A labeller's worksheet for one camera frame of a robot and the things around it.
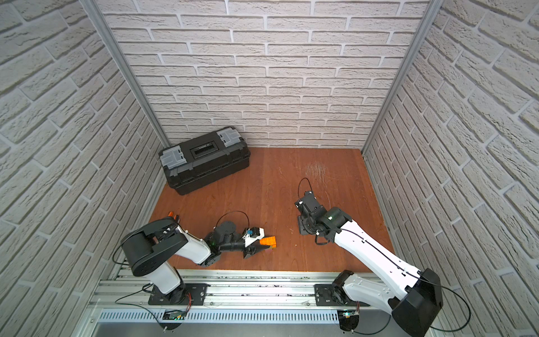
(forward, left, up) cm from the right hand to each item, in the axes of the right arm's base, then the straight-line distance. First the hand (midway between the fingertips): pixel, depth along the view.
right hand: (310, 222), depth 79 cm
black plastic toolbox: (+28, +51, +5) cm, 58 cm away
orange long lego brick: (-4, +16, -7) cm, 18 cm away
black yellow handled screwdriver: (+11, +57, -11) cm, 59 cm away
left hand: (-3, +16, -8) cm, 18 cm away
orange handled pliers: (+12, +61, -10) cm, 63 cm away
